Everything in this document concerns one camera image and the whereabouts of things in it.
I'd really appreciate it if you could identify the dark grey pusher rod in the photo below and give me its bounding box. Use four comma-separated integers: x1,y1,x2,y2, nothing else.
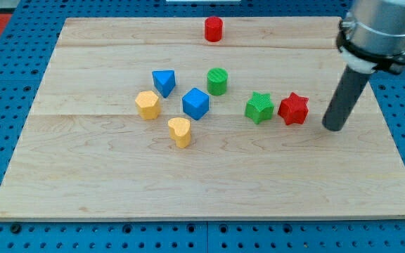
322,65,371,131

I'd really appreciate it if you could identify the green cylinder block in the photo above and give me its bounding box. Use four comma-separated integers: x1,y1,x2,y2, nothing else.
207,67,228,96

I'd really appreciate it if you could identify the red star block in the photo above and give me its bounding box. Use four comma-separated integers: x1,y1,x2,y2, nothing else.
278,92,309,125

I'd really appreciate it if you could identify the blue cube block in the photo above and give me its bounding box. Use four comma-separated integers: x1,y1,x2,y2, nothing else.
182,88,210,120

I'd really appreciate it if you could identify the yellow hexagon block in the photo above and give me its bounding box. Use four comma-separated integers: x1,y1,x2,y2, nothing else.
135,91,161,120

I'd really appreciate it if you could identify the red cylinder block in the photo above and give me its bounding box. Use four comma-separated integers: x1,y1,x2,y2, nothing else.
204,16,224,42

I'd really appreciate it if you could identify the light wooden board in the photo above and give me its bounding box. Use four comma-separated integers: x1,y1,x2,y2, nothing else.
0,17,405,222

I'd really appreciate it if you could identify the green star block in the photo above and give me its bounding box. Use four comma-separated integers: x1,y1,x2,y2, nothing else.
245,91,275,124

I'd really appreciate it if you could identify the yellow heart block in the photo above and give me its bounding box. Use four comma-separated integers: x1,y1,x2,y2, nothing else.
167,117,191,148

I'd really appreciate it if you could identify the black cable clamp ring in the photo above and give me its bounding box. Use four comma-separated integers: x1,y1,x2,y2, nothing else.
335,17,405,75

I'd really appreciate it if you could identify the blue triangle block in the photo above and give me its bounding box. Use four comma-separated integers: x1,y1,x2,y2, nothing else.
152,70,176,98

